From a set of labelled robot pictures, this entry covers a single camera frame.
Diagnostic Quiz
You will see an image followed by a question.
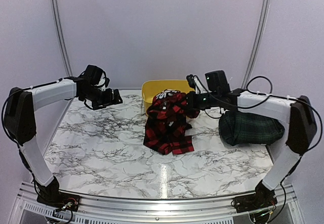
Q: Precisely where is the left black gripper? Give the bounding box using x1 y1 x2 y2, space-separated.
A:
82 86 122 110

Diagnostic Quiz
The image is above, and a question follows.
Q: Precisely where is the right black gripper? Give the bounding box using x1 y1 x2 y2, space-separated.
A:
177 91 220 110

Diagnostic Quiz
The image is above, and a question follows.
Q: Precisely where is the red black plaid shirt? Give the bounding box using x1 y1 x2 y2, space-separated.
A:
143 89 200 155

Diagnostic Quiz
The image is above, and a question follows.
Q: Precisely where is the dark green plaid skirt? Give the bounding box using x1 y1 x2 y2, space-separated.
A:
219 111 285 146

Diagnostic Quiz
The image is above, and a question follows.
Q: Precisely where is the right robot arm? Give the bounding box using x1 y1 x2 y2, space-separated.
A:
186 70 323 208

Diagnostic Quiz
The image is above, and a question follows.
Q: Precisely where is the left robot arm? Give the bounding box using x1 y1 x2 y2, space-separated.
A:
2 65 123 206

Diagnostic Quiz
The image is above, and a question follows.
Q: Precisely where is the yellow plastic basket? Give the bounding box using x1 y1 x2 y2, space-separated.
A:
142 80 199 123

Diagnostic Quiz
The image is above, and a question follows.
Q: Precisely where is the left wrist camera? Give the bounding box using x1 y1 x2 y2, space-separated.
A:
98 76 110 91

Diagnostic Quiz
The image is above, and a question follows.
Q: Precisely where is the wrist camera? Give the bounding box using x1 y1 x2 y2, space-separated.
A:
186 74 202 94
98 76 110 91

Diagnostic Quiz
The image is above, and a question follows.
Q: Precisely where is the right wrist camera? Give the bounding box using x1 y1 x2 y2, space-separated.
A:
186 74 202 94

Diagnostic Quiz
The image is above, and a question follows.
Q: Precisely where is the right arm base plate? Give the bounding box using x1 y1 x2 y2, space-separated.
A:
231 194 277 213

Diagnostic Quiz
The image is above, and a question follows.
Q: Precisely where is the aluminium front rail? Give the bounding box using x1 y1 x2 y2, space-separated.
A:
9 182 304 223

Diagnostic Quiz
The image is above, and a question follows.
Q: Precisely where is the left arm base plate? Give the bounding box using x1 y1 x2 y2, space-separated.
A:
37 192 80 211

